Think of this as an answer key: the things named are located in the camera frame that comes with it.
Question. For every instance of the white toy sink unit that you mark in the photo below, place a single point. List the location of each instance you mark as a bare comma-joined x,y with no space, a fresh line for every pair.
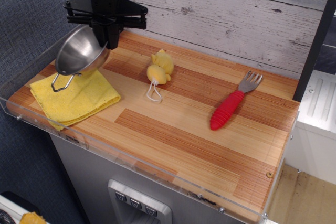
311,148

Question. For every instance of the yellow folded cloth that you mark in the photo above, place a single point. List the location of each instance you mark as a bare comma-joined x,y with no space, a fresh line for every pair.
85,96

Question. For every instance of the silver dispenser button panel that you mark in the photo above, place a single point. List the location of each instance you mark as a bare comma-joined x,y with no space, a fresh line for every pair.
132,206

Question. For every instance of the clear acrylic guard rail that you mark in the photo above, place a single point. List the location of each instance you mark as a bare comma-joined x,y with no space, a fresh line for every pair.
169,145

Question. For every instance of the black vertical post right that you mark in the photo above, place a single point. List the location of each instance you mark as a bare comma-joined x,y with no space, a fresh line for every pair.
313,54

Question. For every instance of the yellow object bottom left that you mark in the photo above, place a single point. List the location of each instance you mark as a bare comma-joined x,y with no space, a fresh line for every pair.
32,218

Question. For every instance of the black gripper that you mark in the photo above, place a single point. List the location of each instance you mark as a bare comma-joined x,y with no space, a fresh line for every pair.
115,13

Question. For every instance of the yellow plush duck toy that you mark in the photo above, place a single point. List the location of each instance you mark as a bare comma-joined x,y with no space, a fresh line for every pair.
159,72

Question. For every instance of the silver metal bowl with handles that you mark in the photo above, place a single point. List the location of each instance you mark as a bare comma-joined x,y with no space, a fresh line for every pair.
80,54

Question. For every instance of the red handled metal fork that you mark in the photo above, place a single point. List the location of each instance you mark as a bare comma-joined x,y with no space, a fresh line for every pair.
226,109

